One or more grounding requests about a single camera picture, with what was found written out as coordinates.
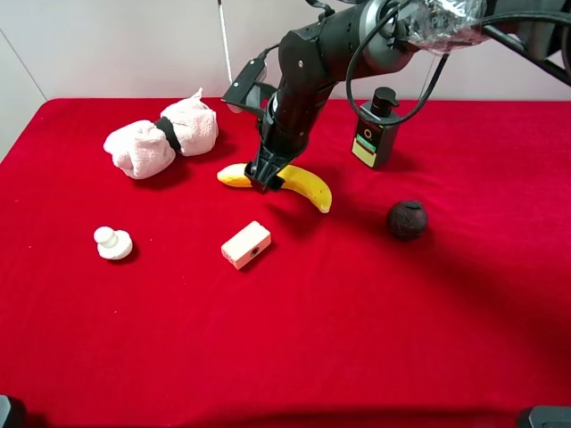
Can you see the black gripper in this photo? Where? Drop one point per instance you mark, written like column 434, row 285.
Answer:
column 284, row 132

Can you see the yellow banana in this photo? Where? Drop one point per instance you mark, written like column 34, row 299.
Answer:
column 296, row 179

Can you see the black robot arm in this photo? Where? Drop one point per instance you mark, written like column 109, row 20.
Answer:
column 372, row 38

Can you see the beige wooden block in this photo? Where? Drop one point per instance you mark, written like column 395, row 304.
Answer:
column 247, row 244

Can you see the black elastic band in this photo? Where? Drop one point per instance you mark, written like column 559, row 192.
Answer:
column 167, row 128

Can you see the dark pump soap bottle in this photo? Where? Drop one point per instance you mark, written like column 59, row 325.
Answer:
column 373, row 144

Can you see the rolled pink towel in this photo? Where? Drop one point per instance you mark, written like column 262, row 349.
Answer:
column 140, row 150

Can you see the dark purple round fruit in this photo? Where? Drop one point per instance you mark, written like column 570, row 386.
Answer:
column 407, row 220

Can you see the white mushroom toy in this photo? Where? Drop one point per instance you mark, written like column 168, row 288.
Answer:
column 112, row 244

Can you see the red velvet table cloth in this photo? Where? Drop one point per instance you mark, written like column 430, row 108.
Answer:
column 336, row 323

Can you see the black base corner left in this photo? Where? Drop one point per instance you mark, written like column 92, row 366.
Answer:
column 12, row 412

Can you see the black base corner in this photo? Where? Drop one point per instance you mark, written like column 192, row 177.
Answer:
column 12, row 412
column 545, row 417

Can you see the black base corner right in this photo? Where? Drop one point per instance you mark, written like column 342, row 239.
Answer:
column 545, row 417

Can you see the white pole at wall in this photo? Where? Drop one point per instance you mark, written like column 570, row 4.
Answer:
column 224, row 36

